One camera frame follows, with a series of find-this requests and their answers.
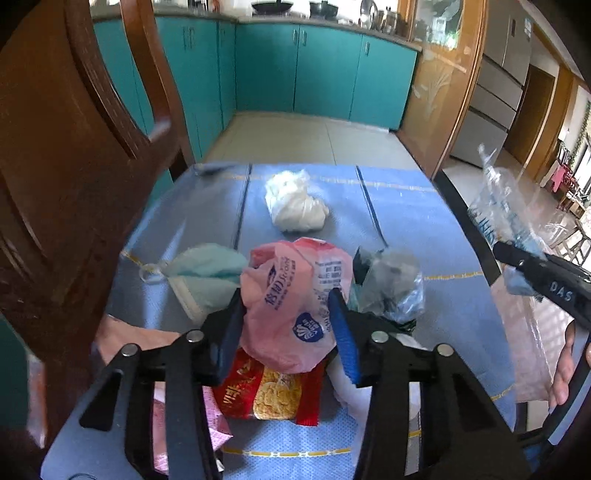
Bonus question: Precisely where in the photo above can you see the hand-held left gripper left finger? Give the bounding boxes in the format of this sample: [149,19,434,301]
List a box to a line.
[78,288,247,480]

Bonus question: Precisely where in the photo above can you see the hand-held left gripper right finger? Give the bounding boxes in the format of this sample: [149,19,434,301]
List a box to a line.
[327,286,532,480]

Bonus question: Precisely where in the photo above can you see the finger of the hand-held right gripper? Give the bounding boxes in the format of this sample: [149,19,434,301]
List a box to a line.
[493,241,546,273]
[504,268,546,303]

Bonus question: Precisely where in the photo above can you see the clear blue-printed plastic bag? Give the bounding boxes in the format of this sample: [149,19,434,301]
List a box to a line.
[466,143,546,254]

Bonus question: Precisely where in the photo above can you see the light blue face mask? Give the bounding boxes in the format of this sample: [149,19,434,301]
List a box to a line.
[139,242,250,325]

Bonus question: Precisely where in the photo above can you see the pink plastic bag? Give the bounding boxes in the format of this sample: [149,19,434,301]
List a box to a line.
[240,237,356,374]

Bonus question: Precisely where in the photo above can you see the person's right hand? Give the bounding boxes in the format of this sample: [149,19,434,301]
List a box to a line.
[549,320,591,411]

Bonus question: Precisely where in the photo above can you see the small white tissue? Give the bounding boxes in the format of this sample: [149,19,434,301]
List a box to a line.
[329,364,376,422]

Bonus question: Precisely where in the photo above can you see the grey clear plastic bag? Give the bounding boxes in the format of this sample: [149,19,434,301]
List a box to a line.
[348,247,426,332]

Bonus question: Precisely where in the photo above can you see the red snack packet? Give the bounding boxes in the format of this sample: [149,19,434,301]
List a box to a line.
[216,348,327,426]

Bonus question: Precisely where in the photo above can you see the pink foil wrapper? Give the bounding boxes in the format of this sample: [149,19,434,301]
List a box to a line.
[152,387,234,476]

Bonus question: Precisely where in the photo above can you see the pink hanging cloth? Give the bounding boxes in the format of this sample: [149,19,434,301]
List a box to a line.
[549,164,570,193]

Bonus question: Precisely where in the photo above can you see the blue striped tablecloth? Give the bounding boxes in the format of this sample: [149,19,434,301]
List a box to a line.
[41,161,518,480]

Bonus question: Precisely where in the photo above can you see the brown wooden door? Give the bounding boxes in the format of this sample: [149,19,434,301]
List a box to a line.
[503,65,556,168]

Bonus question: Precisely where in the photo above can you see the white crumpled tissue wad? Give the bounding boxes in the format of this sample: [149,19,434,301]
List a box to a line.
[264,169,330,233]

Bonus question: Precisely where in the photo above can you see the grey refrigerator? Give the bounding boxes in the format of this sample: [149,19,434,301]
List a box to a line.
[450,0,535,168]

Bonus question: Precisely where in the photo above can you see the wooden framed glass door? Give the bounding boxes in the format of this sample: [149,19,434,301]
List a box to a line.
[397,0,488,180]

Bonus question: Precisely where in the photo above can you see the carved wooden chair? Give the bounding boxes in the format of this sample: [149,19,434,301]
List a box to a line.
[0,0,195,462]

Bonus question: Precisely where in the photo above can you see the teal kitchen cabinets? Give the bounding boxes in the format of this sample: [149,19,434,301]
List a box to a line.
[92,14,422,163]

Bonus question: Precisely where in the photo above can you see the black wok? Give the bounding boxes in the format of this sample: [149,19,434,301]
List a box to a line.
[252,0,295,14]

